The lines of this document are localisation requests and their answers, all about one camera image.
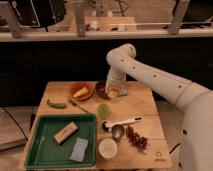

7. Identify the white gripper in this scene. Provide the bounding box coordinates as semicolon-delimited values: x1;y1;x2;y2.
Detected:
106;69;126;90

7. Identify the apple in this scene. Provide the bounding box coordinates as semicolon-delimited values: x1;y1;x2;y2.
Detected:
107;89;119;99

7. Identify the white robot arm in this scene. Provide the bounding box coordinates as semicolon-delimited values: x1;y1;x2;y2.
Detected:
105;43;213;171

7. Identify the wooden tray table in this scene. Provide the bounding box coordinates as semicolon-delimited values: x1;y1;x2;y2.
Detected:
17;80;174;171

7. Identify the green plastic tray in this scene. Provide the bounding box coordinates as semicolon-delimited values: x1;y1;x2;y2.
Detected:
24;113;98;170

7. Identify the dark red bowl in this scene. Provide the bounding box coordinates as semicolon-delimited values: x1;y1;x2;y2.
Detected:
95;80;109;99

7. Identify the light green cup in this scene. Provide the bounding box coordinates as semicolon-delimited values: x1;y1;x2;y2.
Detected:
97;104;110;119

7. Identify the yellow corn cob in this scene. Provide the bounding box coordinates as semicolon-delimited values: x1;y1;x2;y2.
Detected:
73;87;89;98

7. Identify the brown fork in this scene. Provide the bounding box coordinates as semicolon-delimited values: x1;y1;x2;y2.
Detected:
69;99;91;113

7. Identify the small metal cup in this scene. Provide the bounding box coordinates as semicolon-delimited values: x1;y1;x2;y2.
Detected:
112;125;125;141

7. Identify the bunch of dark grapes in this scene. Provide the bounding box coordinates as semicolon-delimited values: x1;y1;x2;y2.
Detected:
126;126;148;153

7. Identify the green cucumber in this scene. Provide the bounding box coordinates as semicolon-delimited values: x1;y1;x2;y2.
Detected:
47;99;67;109

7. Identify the white cup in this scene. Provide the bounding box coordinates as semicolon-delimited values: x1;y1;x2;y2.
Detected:
98;138;117;159

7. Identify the wooden block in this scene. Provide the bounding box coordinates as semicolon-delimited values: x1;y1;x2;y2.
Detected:
54;122;78;144

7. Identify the blue grey sponge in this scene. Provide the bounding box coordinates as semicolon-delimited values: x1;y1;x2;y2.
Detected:
70;138;88;162

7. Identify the black box top left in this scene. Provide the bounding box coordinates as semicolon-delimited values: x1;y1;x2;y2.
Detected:
9;0;66;27

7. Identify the grey board at left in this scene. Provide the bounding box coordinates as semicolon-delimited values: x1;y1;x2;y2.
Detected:
0;107;28;151

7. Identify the black cable on right floor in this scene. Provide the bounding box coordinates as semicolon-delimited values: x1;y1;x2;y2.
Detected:
168;143;181;155

